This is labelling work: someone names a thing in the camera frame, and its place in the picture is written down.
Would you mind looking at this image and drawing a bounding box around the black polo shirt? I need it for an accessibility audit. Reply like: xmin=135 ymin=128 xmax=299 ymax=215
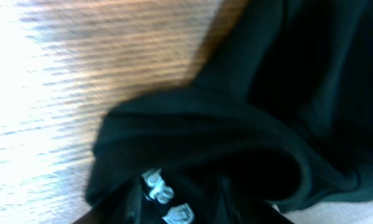
xmin=80 ymin=0 xmax=373 ymax=223

